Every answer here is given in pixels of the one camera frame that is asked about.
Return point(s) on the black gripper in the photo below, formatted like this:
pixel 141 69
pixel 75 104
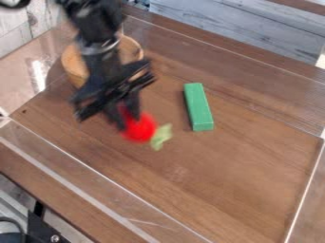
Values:
pixel 113 87

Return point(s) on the red plush strawberry toy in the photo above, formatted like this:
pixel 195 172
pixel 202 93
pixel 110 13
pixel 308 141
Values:
pixel 145 130

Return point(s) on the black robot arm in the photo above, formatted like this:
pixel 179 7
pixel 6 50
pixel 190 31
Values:
pixel 98 19

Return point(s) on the wooden bowl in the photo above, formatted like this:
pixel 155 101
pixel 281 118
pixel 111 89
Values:
pixel 75 67

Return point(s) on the green rectangular block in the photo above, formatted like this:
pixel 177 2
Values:
pixel 198 107

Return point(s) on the clear acrylic table barrier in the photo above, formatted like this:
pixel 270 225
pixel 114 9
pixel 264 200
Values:
pixel 220 186

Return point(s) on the black clamp under table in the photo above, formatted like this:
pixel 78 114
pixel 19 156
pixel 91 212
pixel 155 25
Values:
pixel 23 227

